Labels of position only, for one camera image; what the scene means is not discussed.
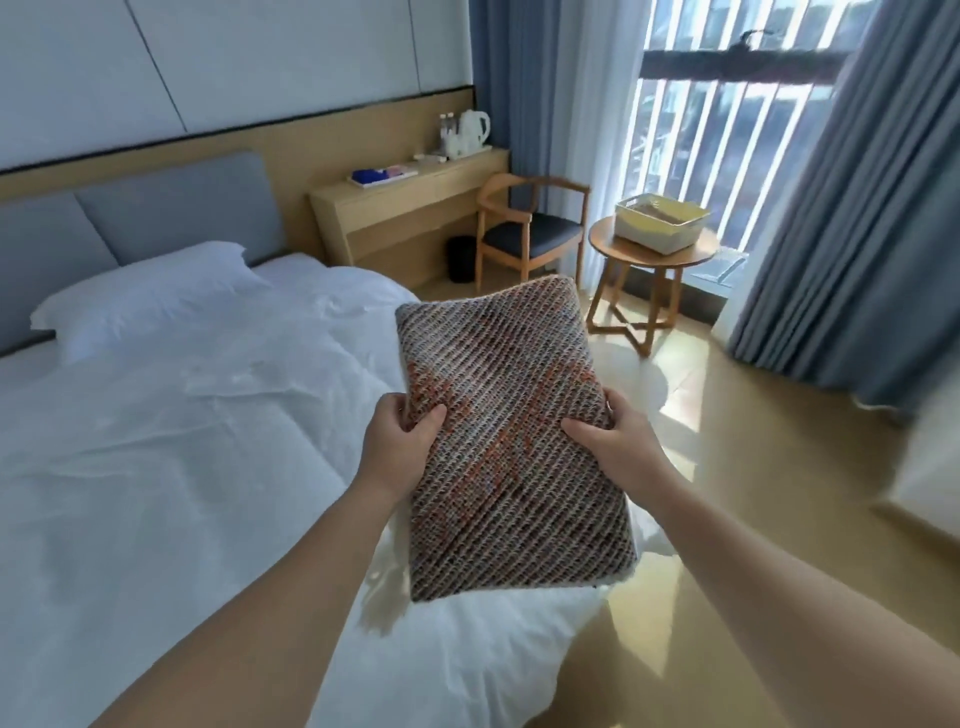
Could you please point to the person's left hand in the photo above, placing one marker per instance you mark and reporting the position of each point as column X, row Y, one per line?
column 393, row 450

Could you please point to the person's right hand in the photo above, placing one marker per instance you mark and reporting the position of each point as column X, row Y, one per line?
column 624, row 450

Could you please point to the person's left thumb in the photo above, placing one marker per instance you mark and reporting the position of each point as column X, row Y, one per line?
column 428, row 424

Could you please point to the person's right thumb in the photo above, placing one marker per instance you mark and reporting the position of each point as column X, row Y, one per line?
column 586, row 433

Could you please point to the brown knitted blanket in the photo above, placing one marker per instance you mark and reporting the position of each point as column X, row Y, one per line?
column 510, row 442

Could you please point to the person's left forearm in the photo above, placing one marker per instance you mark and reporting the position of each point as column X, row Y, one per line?
column 247, row 607

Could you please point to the person's right forearm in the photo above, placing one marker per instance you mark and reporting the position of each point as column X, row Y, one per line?
column 802, row 607

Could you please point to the round wooden side table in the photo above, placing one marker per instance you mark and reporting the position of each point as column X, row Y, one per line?
column 645, row 281

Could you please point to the black waste bin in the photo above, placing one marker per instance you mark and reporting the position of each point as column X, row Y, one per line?
column 462, row 259

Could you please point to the wooden chair with dark seat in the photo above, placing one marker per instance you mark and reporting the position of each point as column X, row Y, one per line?
column 531, row 229

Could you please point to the light wooden desk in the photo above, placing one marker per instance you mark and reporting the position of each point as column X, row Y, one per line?
column 409, row 210

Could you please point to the white rectangular basket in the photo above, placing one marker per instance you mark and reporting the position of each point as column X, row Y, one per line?
column 660, row 223

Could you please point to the white bed duvet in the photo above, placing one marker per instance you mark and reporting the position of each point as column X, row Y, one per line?
column 202, row 487

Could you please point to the white tray with blue items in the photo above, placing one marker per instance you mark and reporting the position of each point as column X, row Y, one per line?
column 382, row 177

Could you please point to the clear water bottle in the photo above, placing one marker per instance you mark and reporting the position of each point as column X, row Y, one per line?
column 442, row 132
column 451, row 132

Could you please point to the white electric kettle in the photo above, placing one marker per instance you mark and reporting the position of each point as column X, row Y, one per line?
column 472, row 129

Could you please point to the white sheer curtain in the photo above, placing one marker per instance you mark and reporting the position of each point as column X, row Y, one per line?
column 596, row 127

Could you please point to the white pillow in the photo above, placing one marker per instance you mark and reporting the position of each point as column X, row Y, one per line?
column 142, row 296

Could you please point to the blue grey curtain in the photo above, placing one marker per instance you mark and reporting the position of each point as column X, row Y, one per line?
column 514, row 97
column 855, row 225

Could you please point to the grey padded headboard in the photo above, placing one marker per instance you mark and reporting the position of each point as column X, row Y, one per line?
column 127, row 225

